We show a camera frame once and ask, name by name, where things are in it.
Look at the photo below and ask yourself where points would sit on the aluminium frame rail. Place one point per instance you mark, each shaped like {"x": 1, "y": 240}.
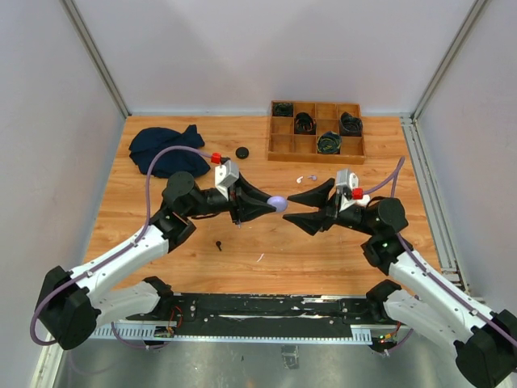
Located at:
{"x": 72, "y": 11}
{"x": 445, "y": 246}

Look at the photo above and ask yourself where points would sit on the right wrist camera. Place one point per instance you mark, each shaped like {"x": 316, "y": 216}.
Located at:
{"x": 346, "y": 182}

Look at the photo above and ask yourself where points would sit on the rolled blue yellow tie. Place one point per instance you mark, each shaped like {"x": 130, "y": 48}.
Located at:
{"x": 329, "y": 143}

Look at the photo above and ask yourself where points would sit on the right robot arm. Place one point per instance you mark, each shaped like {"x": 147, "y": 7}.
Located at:
{"x": 481, "y": 340}

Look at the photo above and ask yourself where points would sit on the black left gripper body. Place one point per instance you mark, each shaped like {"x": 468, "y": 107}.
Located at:
{"x": 234, "y": 195}

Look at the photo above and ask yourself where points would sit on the purple round charging case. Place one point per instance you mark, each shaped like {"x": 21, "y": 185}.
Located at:
{"x": 280, "y": 203}

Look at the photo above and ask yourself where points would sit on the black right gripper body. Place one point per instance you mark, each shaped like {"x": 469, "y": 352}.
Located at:
{"x": 350, "y": 217}

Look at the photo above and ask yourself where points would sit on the aluminium frame rail left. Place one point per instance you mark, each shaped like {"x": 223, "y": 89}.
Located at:
{"x": 72, "y": 11}

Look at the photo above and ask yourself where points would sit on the rolled dark tie back-left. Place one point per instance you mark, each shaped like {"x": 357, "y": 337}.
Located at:
{"x": 281, "y": 109}

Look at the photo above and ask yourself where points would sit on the rolled dark tie right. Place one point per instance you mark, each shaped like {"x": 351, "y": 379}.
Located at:
{"x": 350, "y": 126}

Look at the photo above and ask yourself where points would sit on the dark blue cloth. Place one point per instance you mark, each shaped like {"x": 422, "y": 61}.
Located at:
{"x": 149, "y": 142}

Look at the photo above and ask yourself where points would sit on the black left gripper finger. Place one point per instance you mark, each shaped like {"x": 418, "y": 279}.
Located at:
{"x": 252, "y": 210}
{"x": 250, "y": 190}

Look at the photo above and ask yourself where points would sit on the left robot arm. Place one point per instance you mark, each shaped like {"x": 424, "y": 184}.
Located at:
{"x": 70, "y": 304}

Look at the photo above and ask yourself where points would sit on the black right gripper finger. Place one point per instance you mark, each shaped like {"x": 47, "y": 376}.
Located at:
{"x": 316, "y": 197}
{"x": 310, "y": 223}

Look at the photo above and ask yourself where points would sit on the black round charging case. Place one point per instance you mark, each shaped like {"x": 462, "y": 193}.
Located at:
{"x": 242, "y": 152}

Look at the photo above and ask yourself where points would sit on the aluminium frame rail right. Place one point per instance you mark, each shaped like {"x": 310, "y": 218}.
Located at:
{"x": 445, "y": 246}

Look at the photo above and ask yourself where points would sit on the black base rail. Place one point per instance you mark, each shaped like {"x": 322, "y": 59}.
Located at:
{"x": 264, "y": 315}

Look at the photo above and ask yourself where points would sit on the wooden divided tray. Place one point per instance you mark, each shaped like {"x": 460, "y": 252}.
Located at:
{"x": 284, "y": 145}

